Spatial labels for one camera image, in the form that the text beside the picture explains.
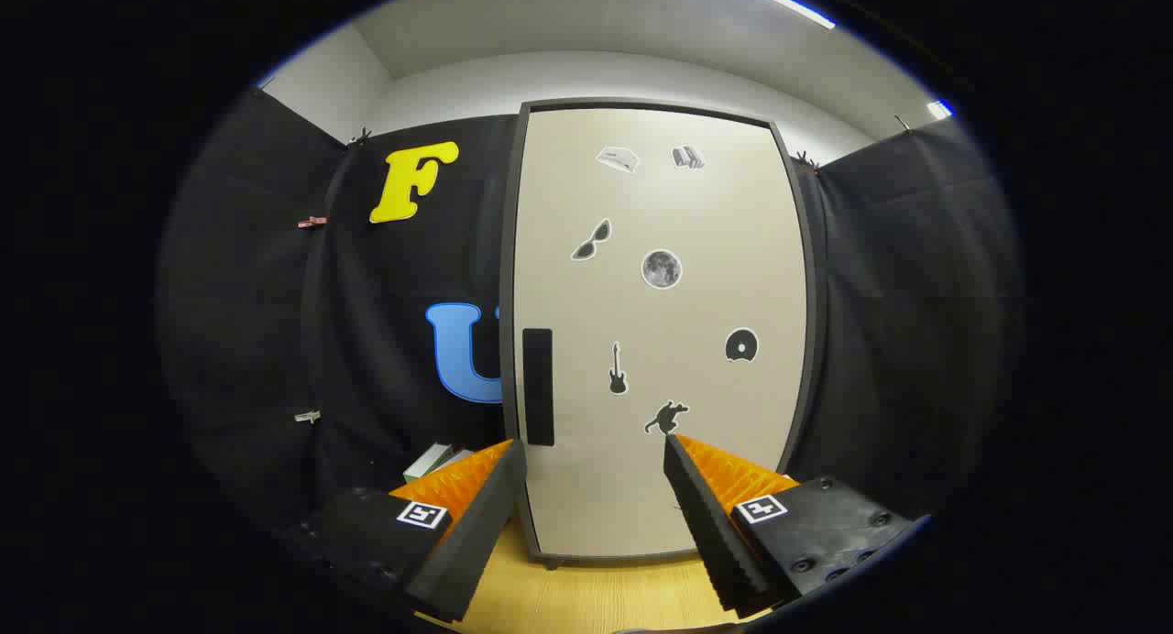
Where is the long ceiling light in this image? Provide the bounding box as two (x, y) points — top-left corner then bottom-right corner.
(713, 0), (837, 30)

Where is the black backdrop cloth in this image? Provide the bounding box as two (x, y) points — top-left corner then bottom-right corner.
(156, 84), (1023, 543)

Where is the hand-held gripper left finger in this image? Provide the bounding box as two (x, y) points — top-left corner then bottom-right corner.
(284, 437), (530, 624)

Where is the green white book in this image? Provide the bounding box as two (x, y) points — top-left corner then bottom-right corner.
(403, 443), (455, 484)

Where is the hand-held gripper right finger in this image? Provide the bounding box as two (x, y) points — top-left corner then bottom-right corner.
(663, 432), (931, 619)

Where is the grey cabinet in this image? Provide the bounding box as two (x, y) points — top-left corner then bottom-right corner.
(499, 98), (826, 571)

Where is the black door handle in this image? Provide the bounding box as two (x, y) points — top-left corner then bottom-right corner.
(522, 328), (555, 447)

